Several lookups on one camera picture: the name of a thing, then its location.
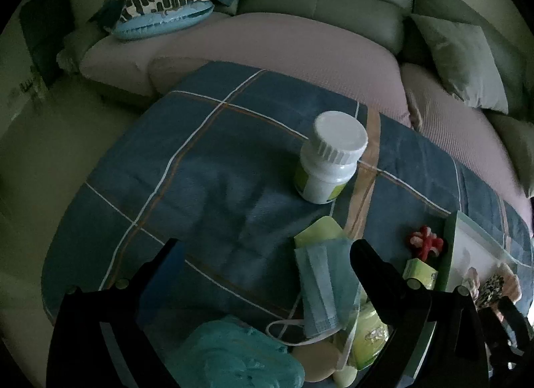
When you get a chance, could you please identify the red and white chenille knot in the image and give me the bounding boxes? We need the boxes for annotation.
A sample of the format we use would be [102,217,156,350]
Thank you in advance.
[408,226,445,262]

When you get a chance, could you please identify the pink sofa seat cover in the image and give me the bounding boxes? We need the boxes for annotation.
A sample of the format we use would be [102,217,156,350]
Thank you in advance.
[78,12,413,127]
[399,61,534,207]

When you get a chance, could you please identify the leopard print scrunchie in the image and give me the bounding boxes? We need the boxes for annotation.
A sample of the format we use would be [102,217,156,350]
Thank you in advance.
[476,275,506,310]

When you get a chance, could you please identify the light green wrapped item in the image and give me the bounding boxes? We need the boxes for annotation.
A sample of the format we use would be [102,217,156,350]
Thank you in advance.
[348,302,390,371]

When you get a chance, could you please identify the blue plaid blanket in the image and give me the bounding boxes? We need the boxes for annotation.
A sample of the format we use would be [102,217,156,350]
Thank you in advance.
[42,60,534,388]

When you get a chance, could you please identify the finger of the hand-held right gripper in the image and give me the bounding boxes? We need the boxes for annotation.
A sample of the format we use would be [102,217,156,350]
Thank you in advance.
[498,300,534,355]

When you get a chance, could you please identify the grey throw pillow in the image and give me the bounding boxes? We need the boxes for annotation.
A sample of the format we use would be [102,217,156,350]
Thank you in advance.
[411,13,510,116]

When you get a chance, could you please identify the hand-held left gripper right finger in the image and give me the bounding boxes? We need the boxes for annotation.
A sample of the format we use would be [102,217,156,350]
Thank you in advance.
[349,240,489,388]

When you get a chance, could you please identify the white tray with teal rim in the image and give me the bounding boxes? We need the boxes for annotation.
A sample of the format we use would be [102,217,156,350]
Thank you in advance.
[434,210,534,314]

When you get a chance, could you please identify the blue patterned cushion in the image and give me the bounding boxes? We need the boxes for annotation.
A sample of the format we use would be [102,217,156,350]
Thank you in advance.
[110,0,218,41]

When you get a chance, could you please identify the small yellow-green box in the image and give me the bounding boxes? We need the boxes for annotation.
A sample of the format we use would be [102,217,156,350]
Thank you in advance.
[403,258,439,290]

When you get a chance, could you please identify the white bottle with green label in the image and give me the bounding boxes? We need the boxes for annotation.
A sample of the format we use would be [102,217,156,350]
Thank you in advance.
[293,112,368,204]

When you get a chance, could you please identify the teal soft cloth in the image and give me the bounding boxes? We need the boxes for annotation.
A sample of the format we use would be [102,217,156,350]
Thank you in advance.
[167,315,306,388]

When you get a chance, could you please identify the beige soft item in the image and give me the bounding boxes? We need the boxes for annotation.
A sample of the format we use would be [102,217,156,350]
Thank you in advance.
[291,345,341,384]

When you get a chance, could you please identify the yellow-green flat packet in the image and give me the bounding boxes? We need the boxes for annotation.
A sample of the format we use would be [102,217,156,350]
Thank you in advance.
[294,217,345,249]

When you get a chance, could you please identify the blue face mask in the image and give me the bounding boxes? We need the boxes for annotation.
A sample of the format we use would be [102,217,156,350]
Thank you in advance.
[266,240,362,371]

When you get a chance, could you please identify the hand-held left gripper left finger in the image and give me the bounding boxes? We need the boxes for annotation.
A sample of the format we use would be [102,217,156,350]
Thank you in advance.
[47,238,186,388]

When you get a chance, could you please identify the dark flat object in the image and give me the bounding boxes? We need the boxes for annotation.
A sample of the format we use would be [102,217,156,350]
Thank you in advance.
[19,0,78,89]

